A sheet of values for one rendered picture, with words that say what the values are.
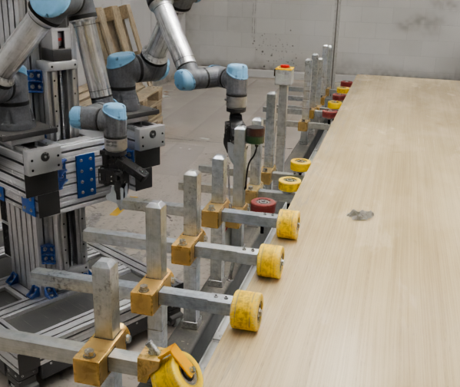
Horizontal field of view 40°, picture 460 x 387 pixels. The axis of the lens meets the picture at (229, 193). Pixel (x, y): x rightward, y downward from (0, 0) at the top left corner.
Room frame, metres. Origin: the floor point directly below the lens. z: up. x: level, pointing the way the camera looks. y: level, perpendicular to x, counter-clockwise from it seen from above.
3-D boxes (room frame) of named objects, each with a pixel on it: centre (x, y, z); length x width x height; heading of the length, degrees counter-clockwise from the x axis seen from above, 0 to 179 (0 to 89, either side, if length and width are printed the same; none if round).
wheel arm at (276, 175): (2.46, -0.08, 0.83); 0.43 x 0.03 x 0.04; 76
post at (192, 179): (1.51, 0.09, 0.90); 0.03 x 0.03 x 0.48; 76
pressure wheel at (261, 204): (1.93, -0.11, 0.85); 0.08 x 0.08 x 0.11
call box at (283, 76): (2.73, -0.22, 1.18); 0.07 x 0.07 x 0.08; 76
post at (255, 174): (2.24, -0.09, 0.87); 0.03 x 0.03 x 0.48; 76
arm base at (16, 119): (2.31, 0.80, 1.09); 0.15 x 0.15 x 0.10
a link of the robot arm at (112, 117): (2.05, 0.38, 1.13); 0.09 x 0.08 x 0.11; 74
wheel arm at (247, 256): (1.48, 0.13, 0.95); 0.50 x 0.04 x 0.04; 76
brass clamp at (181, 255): (1.49, 0.10, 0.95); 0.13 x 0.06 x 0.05; 166
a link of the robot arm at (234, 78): (2.29, -0.01, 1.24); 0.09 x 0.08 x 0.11; 39
